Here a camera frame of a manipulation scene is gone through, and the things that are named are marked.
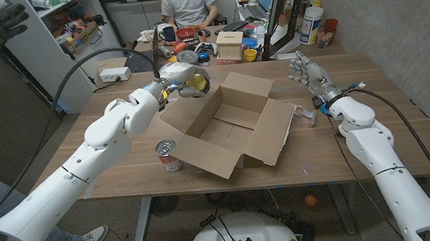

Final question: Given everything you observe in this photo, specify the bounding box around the blue bowl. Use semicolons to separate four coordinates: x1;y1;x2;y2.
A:
241;35;260;50

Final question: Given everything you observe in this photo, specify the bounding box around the grey duct tape roll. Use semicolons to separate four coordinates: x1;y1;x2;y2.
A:
175;48;200;66

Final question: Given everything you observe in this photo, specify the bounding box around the clear glass with items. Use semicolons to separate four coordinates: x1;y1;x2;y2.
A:
315;25;336;50

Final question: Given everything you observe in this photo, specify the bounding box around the cardboard box with clutter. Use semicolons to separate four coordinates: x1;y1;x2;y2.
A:
61;20;102;55

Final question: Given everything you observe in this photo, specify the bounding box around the seated person grey t-shirt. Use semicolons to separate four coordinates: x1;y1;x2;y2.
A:
159;0;221;32

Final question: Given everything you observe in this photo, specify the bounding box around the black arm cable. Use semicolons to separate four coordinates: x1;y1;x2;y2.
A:
0;43;174;232
344;80;430;236

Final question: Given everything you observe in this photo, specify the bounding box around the white shelf unit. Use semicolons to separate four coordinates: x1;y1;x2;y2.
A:
0;0;130;121

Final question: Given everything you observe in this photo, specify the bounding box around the red soda can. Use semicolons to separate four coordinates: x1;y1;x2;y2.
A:
154;136;185;174

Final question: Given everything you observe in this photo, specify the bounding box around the open cardboard box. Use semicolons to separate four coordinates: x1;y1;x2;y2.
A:
155;65;304;186

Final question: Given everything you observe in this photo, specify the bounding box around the dark blue mug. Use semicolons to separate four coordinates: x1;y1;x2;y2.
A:
158;24;177;43

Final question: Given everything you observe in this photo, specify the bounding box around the red bowl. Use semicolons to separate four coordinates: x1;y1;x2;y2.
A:
175;26;198;42

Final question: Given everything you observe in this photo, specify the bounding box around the small black keyboard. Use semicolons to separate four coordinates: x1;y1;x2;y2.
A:
221;19;250;34

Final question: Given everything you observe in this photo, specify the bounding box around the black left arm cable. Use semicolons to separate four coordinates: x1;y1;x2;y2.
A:
0;43;174;232

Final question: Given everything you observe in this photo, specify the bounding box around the white game controller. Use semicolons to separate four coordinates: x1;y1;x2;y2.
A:
194;40;220;58

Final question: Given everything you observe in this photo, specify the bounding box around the white power box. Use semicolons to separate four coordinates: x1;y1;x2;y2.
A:
98;65;133;84

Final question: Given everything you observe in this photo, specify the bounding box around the white canister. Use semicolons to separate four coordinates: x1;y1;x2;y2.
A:
296;5;328;46

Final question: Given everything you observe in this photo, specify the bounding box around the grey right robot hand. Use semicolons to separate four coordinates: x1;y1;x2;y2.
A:
286;47;345;109

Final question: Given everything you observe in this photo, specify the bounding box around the wooden desk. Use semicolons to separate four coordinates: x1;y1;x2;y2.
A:
127;12;348;76

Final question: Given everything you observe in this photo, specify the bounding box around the red cup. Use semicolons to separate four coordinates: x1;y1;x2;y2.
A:
323;17;340;34

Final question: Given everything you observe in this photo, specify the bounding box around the black monitor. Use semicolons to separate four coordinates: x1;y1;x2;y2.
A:
257;0;313;62

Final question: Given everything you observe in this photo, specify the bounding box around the yellow cup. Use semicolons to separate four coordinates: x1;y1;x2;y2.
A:
243;48;259;63

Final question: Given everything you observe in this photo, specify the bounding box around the white pad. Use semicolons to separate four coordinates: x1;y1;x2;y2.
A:
275;50;304;61

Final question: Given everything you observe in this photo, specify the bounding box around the grey table leg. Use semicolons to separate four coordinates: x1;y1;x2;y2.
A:
325;181;358;238
129;196;156;241

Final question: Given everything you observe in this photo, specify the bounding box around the small wooden box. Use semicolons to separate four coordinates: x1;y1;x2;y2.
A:
213;29;247;63

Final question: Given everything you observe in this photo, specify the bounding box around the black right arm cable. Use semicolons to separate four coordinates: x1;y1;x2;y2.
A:
344;80;430;236

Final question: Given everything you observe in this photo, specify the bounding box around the yellow push button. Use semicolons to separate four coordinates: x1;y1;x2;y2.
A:
185;72;210;97

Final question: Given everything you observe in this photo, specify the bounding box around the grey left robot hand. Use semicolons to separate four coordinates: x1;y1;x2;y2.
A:
142;58;213;103

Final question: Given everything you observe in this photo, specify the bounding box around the silver metal clip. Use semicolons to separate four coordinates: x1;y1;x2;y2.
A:
295;103;318;130

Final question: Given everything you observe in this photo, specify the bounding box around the orange tool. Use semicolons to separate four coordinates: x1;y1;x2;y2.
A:
169;40;190;57

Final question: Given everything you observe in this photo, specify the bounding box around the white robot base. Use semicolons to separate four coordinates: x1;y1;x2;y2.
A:
184;206;302;241

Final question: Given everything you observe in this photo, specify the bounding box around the black floor fan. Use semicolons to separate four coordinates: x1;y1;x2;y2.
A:
149;194;181;218

